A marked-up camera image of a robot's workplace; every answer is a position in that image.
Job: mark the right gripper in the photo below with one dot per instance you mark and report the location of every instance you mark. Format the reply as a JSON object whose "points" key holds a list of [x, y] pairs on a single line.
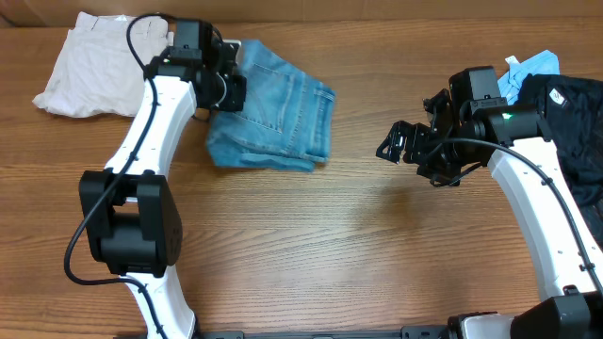
{"points": [[450, 175]]}

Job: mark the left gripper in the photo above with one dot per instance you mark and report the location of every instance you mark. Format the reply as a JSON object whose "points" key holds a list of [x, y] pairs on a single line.
{"points": [[233, 99]]}

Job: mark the blue denim jeans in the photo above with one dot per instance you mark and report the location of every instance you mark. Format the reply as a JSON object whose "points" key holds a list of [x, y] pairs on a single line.
{"points": [[286, 120]]}

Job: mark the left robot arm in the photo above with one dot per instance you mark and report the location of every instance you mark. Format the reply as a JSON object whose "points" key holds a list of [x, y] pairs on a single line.
{"points": [[130, 217]]}

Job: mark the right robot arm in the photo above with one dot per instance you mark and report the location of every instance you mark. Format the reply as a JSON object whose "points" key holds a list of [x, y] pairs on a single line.
{"points": [[471, 126]]}

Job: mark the folded beige trousers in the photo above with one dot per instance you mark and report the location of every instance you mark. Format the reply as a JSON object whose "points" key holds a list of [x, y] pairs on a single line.
{"points": [[95, 71]]}

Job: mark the light blue shirt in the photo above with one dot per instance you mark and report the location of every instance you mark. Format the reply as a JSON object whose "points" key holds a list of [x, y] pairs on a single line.
{"points": [[510, 83]]}

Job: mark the black printed garment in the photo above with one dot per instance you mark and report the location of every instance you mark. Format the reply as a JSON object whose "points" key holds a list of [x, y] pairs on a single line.
{"points": [[573, 110]]}

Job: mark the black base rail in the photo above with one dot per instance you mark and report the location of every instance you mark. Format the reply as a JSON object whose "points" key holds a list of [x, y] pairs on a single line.
{"points": [[406, 332]]}

